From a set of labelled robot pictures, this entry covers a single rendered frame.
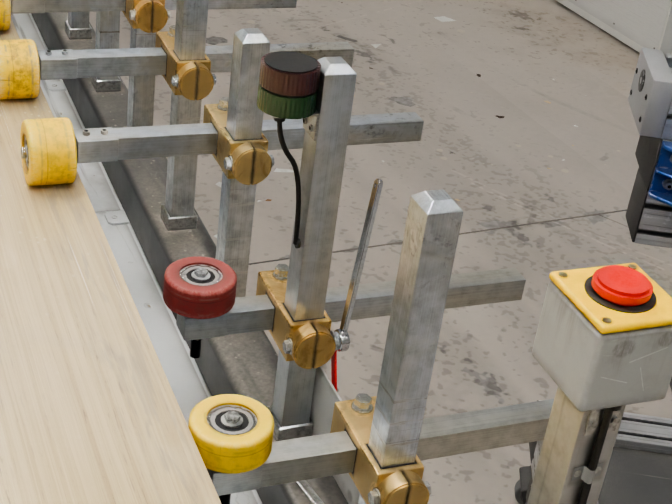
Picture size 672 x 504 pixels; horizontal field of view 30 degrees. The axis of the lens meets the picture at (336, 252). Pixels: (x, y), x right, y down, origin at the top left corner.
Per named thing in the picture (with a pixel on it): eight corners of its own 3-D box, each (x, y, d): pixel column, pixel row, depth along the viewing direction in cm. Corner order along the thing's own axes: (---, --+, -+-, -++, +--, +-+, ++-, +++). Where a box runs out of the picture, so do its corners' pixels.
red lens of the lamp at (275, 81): (306, 70, 129) (308, 50, 128) (327, 94, 124) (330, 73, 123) (251, 72, 126) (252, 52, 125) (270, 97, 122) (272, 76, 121)
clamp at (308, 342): (293, 302, 152) (297, 266, 149) (333, 367, 141) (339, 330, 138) (249, 307, 149) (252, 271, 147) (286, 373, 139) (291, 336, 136)
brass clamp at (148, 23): (149, 2, 205) (150, -28, 203) (170, 33, 195) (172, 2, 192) (112, 2, 203) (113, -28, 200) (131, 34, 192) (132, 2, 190)
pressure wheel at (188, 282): (218, 331, 148) (225, 248, 143) (238, 371, 142) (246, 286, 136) (152, 339, 145) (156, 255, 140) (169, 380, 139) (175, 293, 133)
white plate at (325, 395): (282, 376, 158) (290, 311, 153) (360, 515, 138) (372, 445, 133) (278, 377, 158) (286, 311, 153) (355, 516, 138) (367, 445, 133)
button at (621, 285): (626, 281, 86) (632, 260, 85) (659, 313, 83) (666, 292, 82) (577, 287, 85) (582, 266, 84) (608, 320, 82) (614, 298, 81)
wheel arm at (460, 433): (581, 419, 138) (589, 388, 136) (597, 438, 136) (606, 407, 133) (200, 481, 122) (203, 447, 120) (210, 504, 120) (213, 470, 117)
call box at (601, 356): (610, 350, 92) (635, 260, 88) (664, 409, 86) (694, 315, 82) (526, 362, 89) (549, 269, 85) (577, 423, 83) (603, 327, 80)
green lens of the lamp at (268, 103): (304, 92, 130) (306, 73, 129) (324, 117, 125) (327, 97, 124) (249, 95, 128) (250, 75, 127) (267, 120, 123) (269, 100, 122)
